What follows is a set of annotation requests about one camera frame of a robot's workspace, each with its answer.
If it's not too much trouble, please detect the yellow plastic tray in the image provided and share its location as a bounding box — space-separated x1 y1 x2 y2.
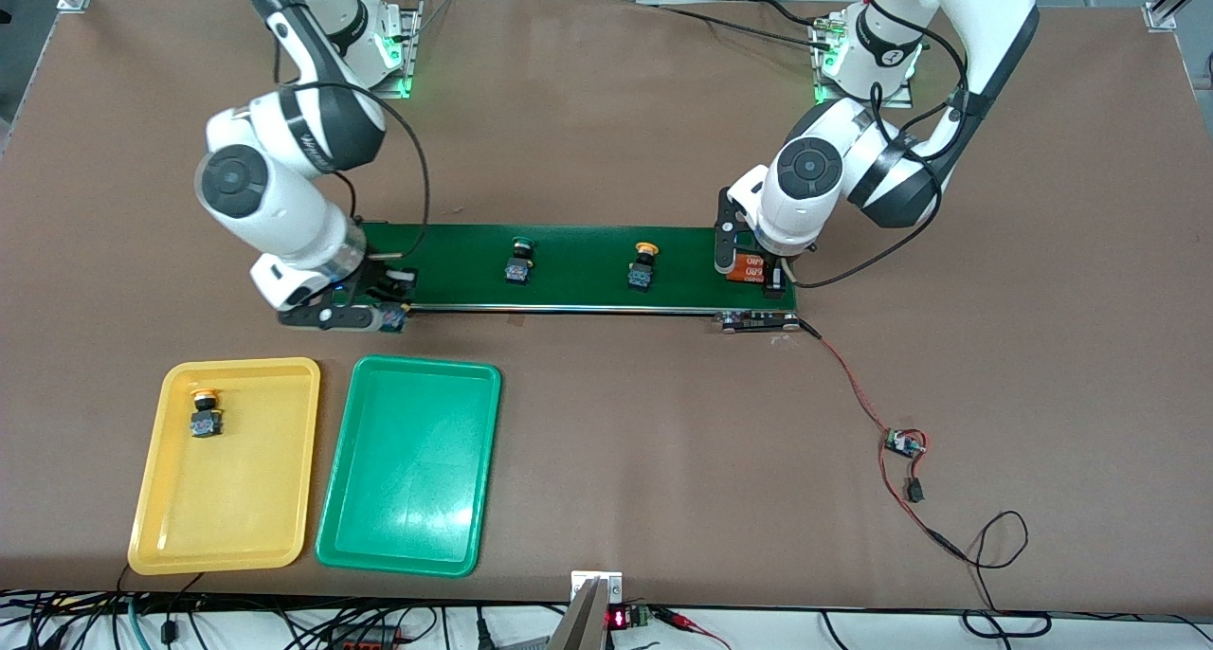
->
127 356 322 576

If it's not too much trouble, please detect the black cable on table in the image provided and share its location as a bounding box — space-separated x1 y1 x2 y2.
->
654 0 840 54

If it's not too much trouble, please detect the green plastic tray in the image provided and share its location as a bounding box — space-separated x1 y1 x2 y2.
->
315 354 503 578

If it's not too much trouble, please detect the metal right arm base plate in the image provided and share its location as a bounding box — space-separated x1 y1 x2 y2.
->
374 0 423 99

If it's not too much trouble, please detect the small metal bracket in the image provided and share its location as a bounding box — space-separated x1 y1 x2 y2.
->
570 570 624 604

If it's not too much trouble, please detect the red clip lead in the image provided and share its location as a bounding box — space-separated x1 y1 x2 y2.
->
654 608 731 650

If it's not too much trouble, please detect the yellow push button switch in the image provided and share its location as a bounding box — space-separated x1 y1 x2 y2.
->
628 242 661 292
190 387 225 438

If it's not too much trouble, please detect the orange and black power strip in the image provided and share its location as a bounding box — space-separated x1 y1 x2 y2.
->
327 624 404 650

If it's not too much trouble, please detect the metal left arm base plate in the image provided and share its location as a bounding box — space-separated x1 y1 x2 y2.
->
812 13 915 109

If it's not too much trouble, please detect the thin black looped cable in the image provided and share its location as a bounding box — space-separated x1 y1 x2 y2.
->
962 510 1053 638

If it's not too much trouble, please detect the green belt conveyor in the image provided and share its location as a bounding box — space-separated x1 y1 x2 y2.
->
358 221 802 335

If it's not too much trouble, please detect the red and black wire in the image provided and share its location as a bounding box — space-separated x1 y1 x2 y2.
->
799 320 969 563

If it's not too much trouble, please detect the grey camera mount bar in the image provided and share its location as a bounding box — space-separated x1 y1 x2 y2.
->
547 577 608 650

